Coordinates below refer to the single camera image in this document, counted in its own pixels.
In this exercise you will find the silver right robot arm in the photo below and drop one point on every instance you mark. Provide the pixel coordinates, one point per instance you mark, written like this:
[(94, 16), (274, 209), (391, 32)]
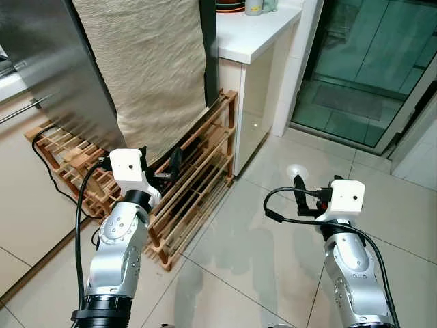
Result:
[(351, 273)]

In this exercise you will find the glass sliding door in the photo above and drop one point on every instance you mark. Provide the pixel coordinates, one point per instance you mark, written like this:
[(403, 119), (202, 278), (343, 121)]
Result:
[(369, 61)]

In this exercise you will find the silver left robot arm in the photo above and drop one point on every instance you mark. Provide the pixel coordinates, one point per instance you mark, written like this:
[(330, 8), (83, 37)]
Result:
[(119, 253)]

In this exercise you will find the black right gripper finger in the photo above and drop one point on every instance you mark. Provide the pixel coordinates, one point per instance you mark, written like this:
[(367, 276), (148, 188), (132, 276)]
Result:
[(300, 191)]

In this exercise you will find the beige crinkled cloth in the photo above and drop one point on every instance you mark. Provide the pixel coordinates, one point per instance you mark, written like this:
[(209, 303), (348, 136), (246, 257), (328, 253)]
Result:
[(147, 75)]

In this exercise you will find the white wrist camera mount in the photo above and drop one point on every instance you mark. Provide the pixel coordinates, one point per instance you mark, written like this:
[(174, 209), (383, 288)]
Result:
[(345, 198), (126, 167)]

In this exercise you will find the white counter cabinet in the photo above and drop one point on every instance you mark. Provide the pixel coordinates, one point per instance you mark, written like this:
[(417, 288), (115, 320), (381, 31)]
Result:
[(256, 102)]

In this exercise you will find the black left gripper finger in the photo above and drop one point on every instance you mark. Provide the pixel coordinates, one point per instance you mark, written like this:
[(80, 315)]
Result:
[(143, 157), (177, 162)]

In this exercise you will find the dark round bowl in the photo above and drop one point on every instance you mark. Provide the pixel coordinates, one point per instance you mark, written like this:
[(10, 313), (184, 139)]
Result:
[(231, 5)]

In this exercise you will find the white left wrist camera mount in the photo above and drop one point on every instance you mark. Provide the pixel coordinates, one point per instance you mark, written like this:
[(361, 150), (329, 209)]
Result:
[(126, 167)]

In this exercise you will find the pale cup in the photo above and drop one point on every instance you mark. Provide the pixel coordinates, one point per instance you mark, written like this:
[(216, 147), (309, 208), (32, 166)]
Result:
[(253, 7)]

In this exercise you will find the wooden slatted shoe rack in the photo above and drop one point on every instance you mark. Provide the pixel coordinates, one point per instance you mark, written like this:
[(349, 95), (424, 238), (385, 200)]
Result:
[(198, 184)]

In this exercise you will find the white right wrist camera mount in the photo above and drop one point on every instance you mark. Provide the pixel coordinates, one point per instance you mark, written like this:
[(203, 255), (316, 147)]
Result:
[(345, 198)]

